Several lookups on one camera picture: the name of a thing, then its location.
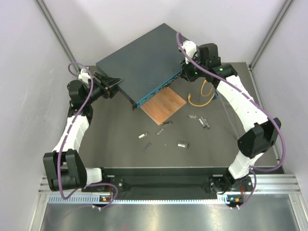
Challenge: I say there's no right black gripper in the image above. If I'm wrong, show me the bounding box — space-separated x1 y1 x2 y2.
180 54 207 83

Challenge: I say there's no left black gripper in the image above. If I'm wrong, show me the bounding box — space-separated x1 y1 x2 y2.
84 72 124 104

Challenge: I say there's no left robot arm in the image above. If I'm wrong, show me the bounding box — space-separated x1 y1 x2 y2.
43 70 123 191

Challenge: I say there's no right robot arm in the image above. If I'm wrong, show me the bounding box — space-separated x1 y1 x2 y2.
179 40 283 191

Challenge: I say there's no wooden board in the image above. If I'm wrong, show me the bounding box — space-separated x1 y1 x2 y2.
141 87 186 125

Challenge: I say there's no SFP module pair right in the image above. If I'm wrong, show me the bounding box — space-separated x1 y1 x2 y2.
199 116 210 129

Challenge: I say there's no silver SFP module by board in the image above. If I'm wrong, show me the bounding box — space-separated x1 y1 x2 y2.
161 121 172 126

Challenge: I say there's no silver SFP module far left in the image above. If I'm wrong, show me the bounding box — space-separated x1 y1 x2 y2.
138 132 148 139

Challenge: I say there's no dark grey table mat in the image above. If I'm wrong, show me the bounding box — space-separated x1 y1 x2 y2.
78 78 244 168

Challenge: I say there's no silver double SFP module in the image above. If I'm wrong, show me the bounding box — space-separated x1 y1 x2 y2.
178 141 189 149

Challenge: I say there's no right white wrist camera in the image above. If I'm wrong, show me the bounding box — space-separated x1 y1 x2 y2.
178 40 198 61

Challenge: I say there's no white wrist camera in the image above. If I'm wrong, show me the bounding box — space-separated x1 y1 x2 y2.
178 40 198 61
77 68 91 84

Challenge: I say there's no yellow ethernet cable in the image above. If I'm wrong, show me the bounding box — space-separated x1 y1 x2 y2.
187 80 216 107

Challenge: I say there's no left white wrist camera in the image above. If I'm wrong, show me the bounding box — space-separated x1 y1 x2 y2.
77 68 91 84

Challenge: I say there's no dark teal network switch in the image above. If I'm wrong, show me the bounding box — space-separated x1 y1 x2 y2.
96 23 185 109

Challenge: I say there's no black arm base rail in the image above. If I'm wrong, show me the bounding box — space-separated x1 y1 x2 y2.
103 167 253 200

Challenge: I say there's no grey slotted cable duct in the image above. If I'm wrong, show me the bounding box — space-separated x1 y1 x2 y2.
48 193 241 205

